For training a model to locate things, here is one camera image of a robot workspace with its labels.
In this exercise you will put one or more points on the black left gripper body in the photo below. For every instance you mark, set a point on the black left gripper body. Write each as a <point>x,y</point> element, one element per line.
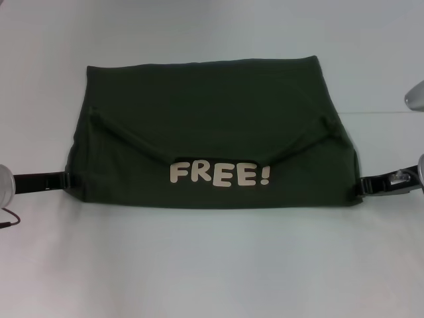
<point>31,183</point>

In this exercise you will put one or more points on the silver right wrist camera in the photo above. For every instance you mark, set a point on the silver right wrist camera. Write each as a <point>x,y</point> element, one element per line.
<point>415,96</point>

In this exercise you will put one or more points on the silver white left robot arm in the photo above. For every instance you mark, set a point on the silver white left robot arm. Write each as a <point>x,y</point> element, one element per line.
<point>6,185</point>

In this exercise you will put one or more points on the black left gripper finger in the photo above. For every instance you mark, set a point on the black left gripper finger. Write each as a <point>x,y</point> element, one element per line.
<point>61,180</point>

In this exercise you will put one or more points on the dark green shirt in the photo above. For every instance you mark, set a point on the dark green shirt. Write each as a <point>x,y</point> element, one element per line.
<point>215,132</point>

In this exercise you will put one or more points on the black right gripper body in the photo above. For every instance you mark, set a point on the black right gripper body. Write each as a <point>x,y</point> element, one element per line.
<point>401,183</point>

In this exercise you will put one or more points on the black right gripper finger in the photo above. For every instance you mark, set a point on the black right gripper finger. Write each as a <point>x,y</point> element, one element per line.
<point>372,186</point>

